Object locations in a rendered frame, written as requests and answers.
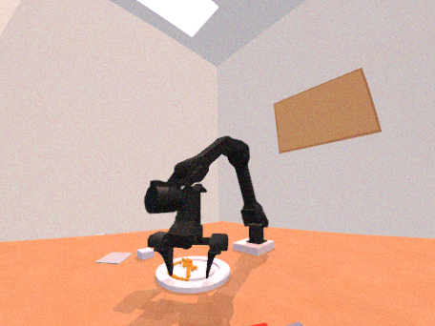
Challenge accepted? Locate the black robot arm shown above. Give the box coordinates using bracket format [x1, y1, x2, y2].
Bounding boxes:
[144, 135, 269, 250]

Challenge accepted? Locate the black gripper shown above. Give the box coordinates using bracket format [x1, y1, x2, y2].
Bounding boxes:
[147, 211, 229, 278]

